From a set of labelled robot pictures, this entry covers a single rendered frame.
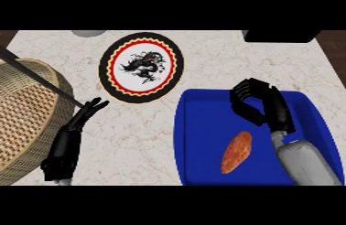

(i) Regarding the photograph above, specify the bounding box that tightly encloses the black appliance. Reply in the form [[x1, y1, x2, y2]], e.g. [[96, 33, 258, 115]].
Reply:
[[242, 29, 322, 44]]

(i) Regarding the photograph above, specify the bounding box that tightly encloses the dragon print plate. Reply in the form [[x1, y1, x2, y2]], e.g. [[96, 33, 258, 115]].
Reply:
[[97, 31, 184, 104]]

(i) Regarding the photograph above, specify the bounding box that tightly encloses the orange sweet potato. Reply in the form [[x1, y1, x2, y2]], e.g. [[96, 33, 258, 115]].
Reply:
[[219, 130, 254, 175]]

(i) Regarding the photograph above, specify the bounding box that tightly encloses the woven wicker basket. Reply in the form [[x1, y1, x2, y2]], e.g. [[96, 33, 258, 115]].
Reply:
[[0, 58, 77, 187]]

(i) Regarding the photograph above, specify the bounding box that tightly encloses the blue tray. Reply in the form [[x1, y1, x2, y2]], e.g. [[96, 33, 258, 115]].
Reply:
[[173, 88, 346, 187]]

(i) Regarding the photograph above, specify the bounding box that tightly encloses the grey round object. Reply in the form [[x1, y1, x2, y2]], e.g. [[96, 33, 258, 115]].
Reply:
[[71, 29, 108, 38]]

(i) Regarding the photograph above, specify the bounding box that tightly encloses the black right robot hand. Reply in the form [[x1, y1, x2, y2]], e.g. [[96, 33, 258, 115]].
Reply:
[[227, 77, 297, 135]]

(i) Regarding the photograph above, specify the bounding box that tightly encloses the black basket handle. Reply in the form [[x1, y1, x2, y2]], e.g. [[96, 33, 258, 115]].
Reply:
[[0, 47, 85, 109]]

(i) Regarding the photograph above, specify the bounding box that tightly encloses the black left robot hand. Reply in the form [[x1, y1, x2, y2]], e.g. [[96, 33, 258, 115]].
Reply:
[[40, 97, 111, 182]]

